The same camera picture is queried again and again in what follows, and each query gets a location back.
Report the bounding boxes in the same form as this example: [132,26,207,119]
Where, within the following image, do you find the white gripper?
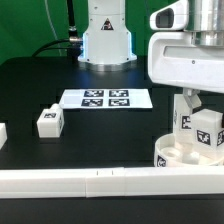
[148,0,224,110]

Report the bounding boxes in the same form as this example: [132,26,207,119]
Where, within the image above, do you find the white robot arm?
[78,0,224,104]

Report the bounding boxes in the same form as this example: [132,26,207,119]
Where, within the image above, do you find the white front fence bar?
[0,166,224,198]

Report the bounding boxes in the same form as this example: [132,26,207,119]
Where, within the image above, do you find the white fence bar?
[0,166,224,198]
[0,123,7,150]

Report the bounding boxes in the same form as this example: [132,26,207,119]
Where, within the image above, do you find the white marker sheet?
[59,89,153,109]

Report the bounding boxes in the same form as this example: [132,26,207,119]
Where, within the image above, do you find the white left fence bar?
[0,123,7,150]

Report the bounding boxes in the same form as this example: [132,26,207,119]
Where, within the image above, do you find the black cable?
[31,0,84,58]

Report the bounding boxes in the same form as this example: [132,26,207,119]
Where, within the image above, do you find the white thin cable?
[44,0,63,57]

